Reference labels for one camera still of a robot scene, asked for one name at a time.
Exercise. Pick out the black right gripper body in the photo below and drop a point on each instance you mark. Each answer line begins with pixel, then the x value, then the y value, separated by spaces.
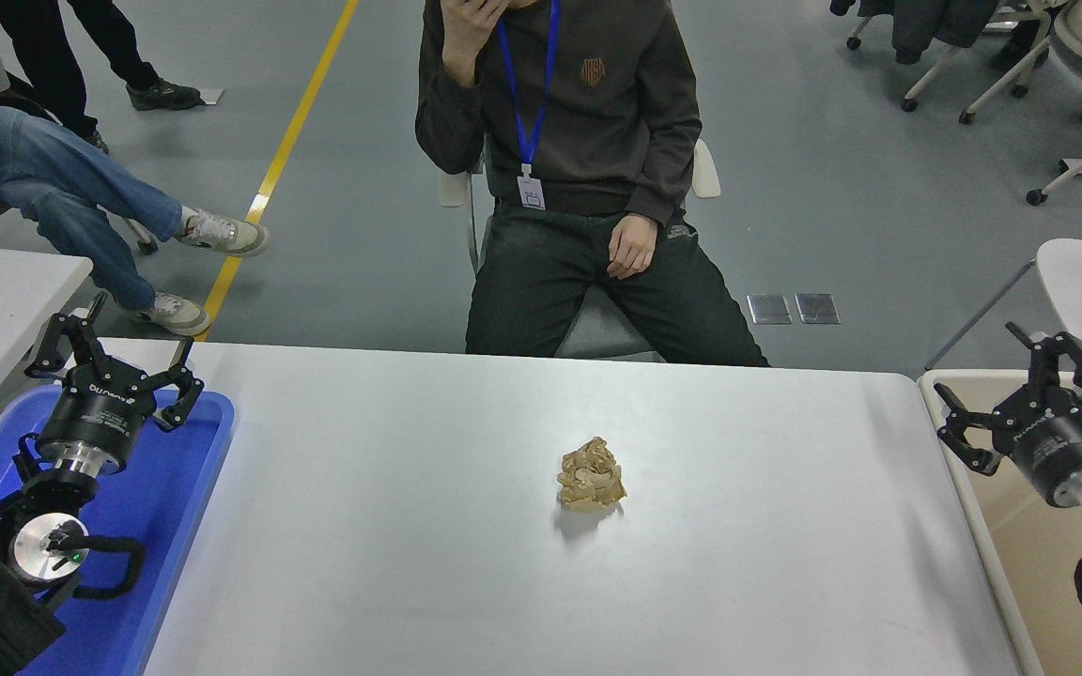
pixel 1053 446

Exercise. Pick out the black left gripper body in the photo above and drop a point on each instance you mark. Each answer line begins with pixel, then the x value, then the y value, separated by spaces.
pixel 95 408

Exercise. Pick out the person's left hand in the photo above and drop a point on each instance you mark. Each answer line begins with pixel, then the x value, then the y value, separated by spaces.
pixel 633 246

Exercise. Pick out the person's right hand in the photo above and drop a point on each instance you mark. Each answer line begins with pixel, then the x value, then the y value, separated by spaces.
pixel 466 38

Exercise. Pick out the blue plastic tray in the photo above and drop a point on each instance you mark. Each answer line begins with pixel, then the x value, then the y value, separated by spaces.
pixel 156 526

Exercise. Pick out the large pale bin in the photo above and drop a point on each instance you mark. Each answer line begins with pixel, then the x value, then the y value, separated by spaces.
pixel 1001 582

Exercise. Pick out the person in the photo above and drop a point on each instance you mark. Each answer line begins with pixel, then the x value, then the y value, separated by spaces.
pixel 616 122
pixel 38 56
pixel 53 178

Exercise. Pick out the metal floor plate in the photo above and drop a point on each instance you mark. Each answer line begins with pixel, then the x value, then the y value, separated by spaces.
pixel 817 308
pixel 769 309

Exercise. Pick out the white paper scrap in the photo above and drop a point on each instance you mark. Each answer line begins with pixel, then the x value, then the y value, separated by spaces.
pixel 214 95

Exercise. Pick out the white-legged office chair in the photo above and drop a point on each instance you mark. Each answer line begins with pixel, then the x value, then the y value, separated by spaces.
pixel 933 79

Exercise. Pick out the crumpled tan paper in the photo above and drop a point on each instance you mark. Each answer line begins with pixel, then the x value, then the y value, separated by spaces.
pixel 590 477

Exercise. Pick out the white and grey office chair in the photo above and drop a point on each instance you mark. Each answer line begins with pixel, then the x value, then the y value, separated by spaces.
pixel 597 329

